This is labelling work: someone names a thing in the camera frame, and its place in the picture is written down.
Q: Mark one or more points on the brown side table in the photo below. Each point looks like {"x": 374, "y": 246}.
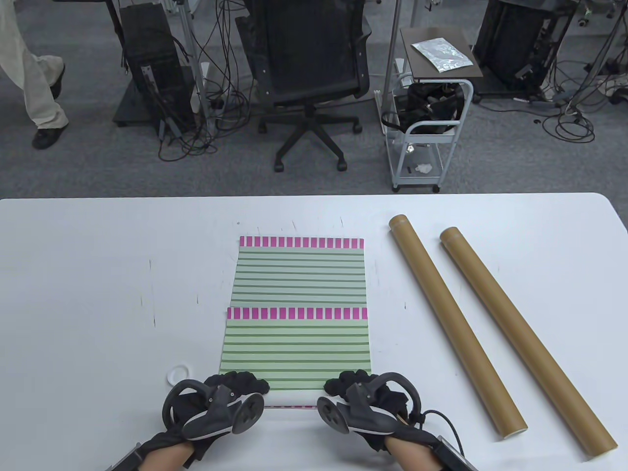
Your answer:
{"x": 427, "y": 66}

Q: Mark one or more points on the brown cardboard mailing tube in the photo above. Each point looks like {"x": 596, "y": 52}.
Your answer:
{"x": 520, "y": 333}
{"x": 451, "y": 319}

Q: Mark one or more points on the grey right hand controller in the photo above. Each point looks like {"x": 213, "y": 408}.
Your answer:
{"x": 333, "y": 414}

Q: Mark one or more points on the metal pole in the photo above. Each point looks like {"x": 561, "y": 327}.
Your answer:
{"x": 392, "y": 49}

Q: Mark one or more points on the grey left hand controller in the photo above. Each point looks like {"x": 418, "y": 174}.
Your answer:
{"x": 248, "y": 414}

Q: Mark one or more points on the white plastic tube cap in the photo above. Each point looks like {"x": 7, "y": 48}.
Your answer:
{"x": 170, "y": 374}

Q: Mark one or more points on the person's right forearm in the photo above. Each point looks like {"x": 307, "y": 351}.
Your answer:
{"x": 409, "y": 454}

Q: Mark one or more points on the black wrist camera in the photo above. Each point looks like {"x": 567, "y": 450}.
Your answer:
{"x": 454, "y": 456}
{"x": 125, "y": 458}

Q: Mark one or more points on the person's right hand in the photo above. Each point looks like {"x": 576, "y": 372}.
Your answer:
{"x": 343, "y": 380}

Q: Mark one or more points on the person's left forearm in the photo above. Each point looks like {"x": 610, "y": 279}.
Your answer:
{"x": 167, "y": 456}

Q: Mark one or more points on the black mesh office chair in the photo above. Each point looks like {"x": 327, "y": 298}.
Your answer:
{"x": 314, "y": 54}

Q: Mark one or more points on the silver plastic bag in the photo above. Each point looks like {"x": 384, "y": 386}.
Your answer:
{"x": 441, "y": 54}

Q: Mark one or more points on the white wheeled utility cart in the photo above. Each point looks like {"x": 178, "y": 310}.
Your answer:
{"x": 422, "y": 147}

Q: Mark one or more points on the person's left hand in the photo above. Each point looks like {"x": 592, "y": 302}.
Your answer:
{"x": 235, "y": 380}

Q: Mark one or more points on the grey hand controller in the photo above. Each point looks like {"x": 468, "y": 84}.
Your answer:
{"x": 248, "y": 414}
{"x": 333, "y": 414}

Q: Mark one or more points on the black bag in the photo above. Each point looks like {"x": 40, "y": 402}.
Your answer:
{"x": 431, "y": 105}

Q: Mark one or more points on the black computer tower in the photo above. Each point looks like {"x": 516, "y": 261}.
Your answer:
{"x": 147, "y": 54}

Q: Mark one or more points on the crumpled white paper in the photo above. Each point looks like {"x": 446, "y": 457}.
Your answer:
{"x": 423, "y": 169}

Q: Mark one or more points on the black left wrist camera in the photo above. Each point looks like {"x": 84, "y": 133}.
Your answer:
{"x": 125, "y": 458}

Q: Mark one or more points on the black equipment rack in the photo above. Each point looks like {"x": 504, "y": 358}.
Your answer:
{"x": 520, "y": 44}

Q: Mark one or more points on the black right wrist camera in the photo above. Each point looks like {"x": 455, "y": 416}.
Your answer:
{"x": 454, "y": 456}

